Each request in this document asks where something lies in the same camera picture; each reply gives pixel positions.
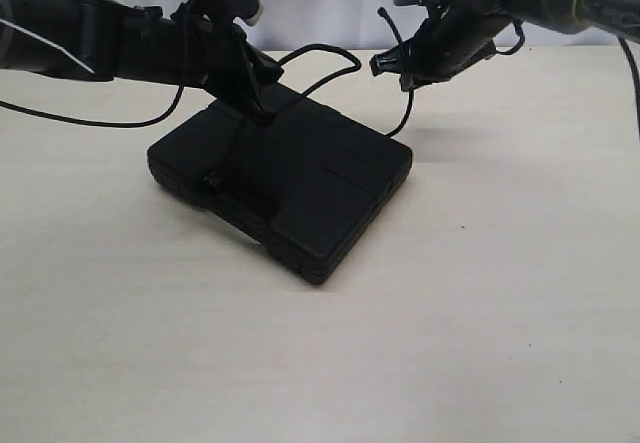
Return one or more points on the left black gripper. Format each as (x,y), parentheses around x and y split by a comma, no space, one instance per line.
(233,70)

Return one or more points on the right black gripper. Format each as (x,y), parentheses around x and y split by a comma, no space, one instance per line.
(455,36)

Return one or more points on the black plastic carry case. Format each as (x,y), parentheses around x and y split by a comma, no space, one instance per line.
(305,188)

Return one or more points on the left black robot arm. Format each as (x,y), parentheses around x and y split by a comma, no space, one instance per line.
(95,41)

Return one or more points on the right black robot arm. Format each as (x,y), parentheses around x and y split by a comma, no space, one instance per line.
(569,17)

